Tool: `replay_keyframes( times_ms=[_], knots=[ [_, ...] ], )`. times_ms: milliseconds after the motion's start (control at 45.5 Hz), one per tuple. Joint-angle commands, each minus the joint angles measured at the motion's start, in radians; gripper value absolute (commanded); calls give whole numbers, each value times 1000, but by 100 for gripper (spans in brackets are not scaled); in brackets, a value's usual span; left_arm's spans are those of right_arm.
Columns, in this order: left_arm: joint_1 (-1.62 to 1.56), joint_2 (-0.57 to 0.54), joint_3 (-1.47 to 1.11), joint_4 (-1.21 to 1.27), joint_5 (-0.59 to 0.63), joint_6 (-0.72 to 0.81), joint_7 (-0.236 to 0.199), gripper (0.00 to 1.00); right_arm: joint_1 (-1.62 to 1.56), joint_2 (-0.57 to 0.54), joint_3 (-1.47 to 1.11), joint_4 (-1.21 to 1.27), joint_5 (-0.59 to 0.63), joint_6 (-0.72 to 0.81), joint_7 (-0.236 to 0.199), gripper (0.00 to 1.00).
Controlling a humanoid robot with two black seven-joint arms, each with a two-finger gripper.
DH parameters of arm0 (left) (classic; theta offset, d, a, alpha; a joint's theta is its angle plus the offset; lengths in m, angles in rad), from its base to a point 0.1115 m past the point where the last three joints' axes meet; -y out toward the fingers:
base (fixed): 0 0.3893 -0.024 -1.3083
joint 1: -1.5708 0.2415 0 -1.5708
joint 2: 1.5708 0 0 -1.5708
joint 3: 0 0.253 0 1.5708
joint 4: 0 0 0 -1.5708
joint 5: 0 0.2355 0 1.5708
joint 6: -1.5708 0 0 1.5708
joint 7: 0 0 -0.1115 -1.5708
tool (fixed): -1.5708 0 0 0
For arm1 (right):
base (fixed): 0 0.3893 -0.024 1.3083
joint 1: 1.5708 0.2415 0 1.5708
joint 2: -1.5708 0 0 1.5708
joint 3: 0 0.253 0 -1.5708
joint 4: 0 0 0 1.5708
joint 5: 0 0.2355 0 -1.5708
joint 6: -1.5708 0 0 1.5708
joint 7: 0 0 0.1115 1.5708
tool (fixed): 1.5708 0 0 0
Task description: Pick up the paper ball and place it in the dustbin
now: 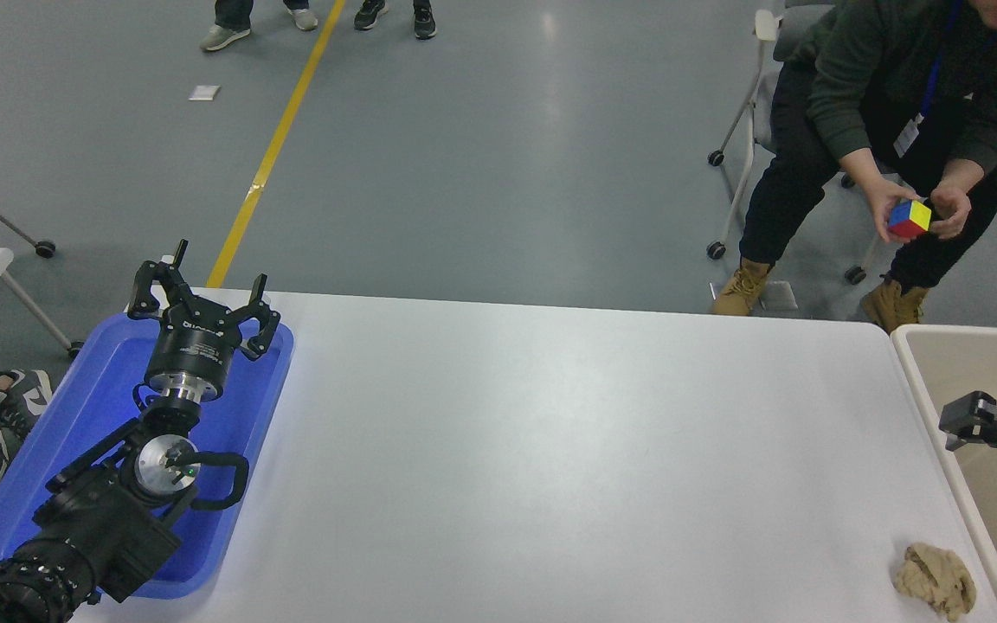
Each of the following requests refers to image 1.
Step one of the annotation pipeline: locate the person in dark shoes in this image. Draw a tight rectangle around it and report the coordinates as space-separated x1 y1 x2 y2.
353 0 437 40

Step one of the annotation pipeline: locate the person in pale shoes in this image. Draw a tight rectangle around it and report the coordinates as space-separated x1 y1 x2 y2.
200 0 319 51

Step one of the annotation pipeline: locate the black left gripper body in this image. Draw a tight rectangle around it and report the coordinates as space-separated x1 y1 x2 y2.
147 313 242 388

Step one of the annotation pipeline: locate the person's right hand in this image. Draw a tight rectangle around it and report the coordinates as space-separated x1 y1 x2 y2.
860 171 920 246

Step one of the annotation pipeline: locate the person's left hand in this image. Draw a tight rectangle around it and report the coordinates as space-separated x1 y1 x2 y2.
927 180 974 241

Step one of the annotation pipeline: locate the tan paper ball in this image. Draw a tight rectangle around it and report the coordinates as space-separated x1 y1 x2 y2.
893 543 977 622

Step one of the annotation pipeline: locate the large pale bin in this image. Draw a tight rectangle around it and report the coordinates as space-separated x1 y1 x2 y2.
891 324 997 623

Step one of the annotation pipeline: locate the grey wheeled frame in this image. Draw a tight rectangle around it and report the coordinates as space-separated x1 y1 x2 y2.
0 169 58 259

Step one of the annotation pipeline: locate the white id badge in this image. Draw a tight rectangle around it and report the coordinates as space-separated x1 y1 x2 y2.
893 115 924 159

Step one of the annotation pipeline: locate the white wheeled chair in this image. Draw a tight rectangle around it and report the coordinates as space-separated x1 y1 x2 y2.
706 9 889 286

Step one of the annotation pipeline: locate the metal floor plate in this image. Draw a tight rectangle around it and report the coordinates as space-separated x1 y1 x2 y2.
709 279 799 312

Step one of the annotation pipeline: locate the seated person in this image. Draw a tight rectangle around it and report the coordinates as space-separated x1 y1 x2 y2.
711 0 997 334

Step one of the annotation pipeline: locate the blue plastic tray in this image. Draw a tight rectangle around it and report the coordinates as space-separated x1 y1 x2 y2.
0 313 295 600

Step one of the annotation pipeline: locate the colourful puzzle cube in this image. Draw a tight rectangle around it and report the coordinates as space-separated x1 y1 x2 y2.
887 199 933 241

